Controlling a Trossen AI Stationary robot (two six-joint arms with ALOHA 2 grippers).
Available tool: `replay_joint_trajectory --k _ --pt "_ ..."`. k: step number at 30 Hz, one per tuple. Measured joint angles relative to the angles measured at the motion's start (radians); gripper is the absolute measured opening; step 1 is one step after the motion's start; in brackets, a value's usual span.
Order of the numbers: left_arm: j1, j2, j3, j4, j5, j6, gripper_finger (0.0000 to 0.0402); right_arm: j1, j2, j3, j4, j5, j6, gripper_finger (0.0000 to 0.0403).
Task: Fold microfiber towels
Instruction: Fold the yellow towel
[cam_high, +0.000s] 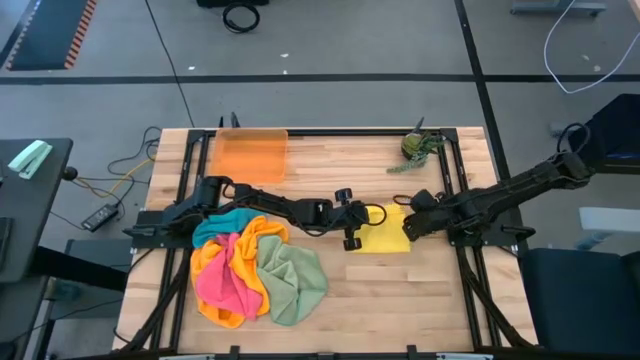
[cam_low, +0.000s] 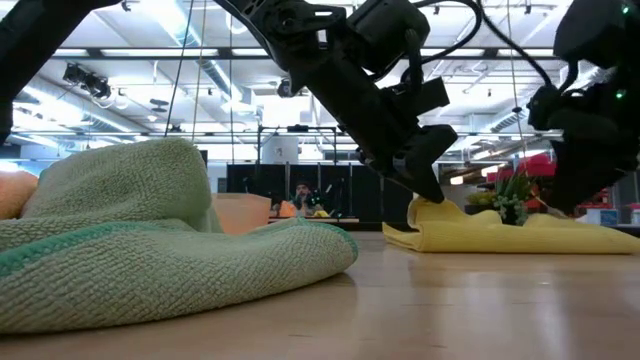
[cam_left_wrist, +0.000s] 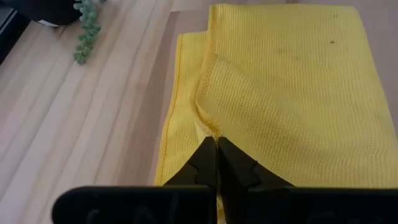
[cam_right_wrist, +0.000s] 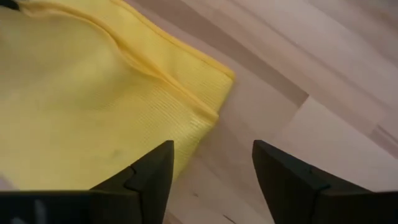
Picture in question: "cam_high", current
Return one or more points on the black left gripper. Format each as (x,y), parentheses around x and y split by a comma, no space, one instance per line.
(345,220)

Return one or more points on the dark orange-edged floor mat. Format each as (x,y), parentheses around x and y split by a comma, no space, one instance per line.
(50,35)

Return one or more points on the dark blue chair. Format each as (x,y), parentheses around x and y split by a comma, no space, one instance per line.
(580,300)

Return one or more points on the black cabinet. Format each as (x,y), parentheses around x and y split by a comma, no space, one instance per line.
(610,135)

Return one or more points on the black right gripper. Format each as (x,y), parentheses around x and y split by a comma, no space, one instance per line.
(432,215)

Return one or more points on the light green microfiber towel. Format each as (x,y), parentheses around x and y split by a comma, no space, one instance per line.
(295,280)

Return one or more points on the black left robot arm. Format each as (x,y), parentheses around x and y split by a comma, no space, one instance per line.
(265,202)

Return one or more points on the black side desk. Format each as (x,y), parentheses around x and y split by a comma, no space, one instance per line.
(30,220)

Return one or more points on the pink microfiber towel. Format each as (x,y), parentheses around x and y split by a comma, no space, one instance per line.
(225,285)

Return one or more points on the small potted succulent plant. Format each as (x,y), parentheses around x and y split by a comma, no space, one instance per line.
(414,146)

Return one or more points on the orange translucent plastic bin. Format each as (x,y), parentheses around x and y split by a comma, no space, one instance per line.
(250,155)

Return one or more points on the yellow microfiber towel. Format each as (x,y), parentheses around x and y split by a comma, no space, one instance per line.
(385,235)

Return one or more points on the white plastic panel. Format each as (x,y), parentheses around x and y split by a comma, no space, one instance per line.
(610,219)

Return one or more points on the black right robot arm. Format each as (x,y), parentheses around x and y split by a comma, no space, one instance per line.
(510,197)

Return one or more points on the mint green stapler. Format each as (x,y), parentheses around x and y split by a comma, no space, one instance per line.
(30,159)

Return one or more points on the teal microfiber towel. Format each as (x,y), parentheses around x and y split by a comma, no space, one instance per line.
(225,222)

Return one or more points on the black power adapter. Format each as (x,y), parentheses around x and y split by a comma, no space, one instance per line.
(100,217)

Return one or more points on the black round knob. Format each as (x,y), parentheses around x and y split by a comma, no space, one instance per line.
(70,173)

